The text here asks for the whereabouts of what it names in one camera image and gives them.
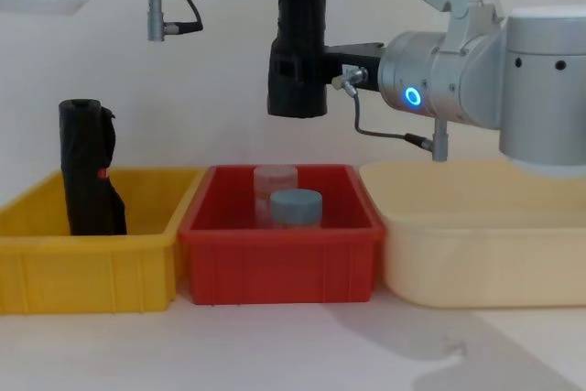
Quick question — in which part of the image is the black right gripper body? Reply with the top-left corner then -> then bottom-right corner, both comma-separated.
323,41 -> 386,91

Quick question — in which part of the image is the clear jar with grey lid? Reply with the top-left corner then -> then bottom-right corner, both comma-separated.
268,189 -> 323,230

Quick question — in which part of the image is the red plastic bin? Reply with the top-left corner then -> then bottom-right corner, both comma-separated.
177,163 -> 387,307

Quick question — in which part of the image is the cream plastic basin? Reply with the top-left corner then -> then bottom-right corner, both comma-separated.
358,158 -> 586,310

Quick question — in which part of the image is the yellow plastic bin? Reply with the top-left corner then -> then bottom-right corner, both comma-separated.
0,166 -> 208,317

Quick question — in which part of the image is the dark right wrist cable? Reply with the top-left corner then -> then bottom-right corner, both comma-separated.
332,65 -> 450,163

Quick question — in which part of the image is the dark wrist cable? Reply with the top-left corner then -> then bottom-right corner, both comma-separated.
332,65 -> 450,163
146,0 -> 205,43

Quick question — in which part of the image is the dark left wrist cable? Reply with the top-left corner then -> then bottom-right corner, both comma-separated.
146,0 -> 205,43

